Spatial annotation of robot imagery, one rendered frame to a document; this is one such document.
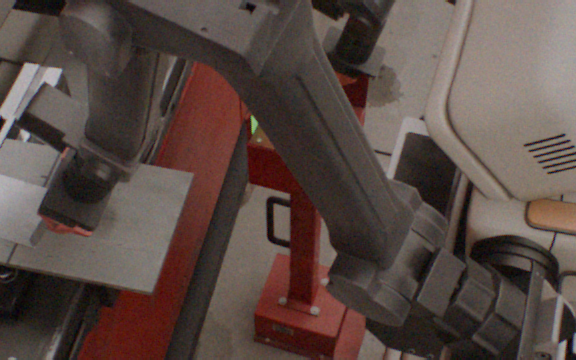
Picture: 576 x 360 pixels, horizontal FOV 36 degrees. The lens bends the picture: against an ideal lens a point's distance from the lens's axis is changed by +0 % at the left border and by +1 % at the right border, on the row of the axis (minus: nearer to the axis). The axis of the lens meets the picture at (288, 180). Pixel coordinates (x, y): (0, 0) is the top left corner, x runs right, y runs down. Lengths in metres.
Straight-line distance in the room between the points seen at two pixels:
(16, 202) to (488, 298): 0.63
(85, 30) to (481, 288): 0.44
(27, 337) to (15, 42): 1.71
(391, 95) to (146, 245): 1.57
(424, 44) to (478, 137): 1.92
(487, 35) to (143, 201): 0.51
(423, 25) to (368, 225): 2.12
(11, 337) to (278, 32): 0.80
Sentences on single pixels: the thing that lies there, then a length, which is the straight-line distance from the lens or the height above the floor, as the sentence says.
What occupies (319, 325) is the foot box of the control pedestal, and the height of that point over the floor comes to 0.12.
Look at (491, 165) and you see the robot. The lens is 0.83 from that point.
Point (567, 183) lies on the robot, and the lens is 0.84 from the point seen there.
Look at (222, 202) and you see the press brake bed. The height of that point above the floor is 0.05.
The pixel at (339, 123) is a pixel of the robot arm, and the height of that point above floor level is 1.47.
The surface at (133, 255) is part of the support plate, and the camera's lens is 1.09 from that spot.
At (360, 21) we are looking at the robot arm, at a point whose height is 1.03.
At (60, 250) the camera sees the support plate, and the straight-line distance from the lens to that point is 1.11.
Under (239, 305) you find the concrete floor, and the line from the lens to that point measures 2.17.
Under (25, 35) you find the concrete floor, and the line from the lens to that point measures 2.83.
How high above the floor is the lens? 1.93
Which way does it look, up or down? 55 degrees down
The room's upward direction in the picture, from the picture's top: straight up
